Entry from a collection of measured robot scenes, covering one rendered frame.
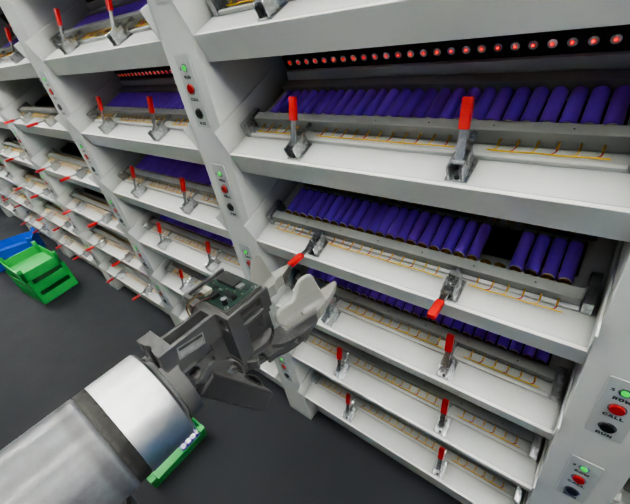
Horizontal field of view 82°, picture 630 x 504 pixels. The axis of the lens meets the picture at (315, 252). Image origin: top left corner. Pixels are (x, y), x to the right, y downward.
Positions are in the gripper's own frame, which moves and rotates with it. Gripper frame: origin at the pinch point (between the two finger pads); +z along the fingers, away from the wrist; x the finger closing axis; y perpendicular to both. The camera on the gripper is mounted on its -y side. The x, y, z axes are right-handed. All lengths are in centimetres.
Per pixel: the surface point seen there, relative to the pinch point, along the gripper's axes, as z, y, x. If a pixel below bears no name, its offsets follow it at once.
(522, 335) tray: 16.9, -12.7, -22.8
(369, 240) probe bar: 20.8, -6.5, 3.8
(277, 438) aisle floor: 8, -84, 36
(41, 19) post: 20, 38, 100
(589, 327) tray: 19.3, -9.9, -29.5
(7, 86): 21, 22, 170
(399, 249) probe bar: 20.7, -6.6, -2.2
